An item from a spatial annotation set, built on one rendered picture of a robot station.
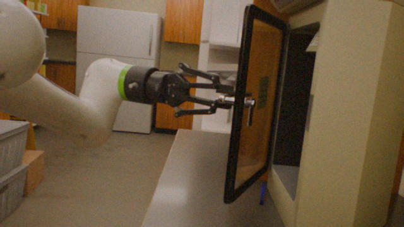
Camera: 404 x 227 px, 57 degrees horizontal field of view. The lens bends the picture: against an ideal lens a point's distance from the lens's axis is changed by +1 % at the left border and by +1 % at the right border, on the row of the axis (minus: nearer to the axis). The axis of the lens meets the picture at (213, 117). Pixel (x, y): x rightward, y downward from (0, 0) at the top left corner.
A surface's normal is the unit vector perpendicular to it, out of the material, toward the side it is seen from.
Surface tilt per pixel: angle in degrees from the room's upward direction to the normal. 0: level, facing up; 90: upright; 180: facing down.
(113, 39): 90
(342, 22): 90
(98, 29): 90
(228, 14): 91
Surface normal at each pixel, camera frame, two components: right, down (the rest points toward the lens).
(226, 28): -0.40, 0.16
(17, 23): 0.82, -0.25
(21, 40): 0.88, 0.04
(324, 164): 0.02, 0.17
